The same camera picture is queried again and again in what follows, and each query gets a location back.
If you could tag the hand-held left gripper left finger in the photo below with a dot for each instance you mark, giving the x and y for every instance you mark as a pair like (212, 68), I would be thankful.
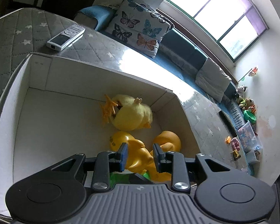
(123, 156)

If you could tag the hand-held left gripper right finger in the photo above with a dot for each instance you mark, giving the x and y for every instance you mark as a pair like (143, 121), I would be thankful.
(156, 156)

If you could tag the yellow duck toy green base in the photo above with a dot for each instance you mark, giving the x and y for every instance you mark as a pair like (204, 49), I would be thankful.
(140, 154)

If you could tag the yellow plush chick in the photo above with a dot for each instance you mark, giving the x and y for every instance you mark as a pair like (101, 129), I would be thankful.
(133, 115)

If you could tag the grey cardboard box white inside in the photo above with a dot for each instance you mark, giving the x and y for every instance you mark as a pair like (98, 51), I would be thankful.
(60, 112)

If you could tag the grey quilted desktop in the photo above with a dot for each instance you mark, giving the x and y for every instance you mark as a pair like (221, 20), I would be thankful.
(95, 44)

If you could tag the yellow toy truck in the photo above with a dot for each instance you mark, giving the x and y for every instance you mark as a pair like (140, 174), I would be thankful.
(236, 155)

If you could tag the clear plastic storage bin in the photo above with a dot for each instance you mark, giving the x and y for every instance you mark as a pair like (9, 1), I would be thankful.
(248, 137)

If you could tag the pink toy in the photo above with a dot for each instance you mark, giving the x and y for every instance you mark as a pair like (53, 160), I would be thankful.
(235, 143)

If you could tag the small orange toy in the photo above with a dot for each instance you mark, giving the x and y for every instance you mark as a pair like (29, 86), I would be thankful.
(228, 139)

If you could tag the green plastic bowl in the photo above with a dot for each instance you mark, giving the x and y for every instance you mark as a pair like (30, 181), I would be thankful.
(249, 115)

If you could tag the light grey cushion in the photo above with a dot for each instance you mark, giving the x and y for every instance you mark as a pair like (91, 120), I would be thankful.
(212, 79)

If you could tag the pile of stuffed toys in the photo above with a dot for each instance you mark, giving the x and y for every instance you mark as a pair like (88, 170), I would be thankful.
(247, 103)

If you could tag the black and white cow plush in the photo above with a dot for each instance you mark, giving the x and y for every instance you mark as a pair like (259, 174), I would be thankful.
(241, 91)

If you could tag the blue sofa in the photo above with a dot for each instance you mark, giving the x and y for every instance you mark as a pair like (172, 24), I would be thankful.
(184, 49)

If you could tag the butterfly print pillow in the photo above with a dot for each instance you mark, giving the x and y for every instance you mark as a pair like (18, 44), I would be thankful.
(140, 25)

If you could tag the white remote control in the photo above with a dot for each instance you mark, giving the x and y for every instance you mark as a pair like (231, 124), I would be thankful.
(65, 37)

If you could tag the green framed window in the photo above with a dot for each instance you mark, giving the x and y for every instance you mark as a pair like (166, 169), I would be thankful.
(212, 9)

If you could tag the colourful wall pinwheel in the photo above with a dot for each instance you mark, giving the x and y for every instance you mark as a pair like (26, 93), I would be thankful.
(253, 71)

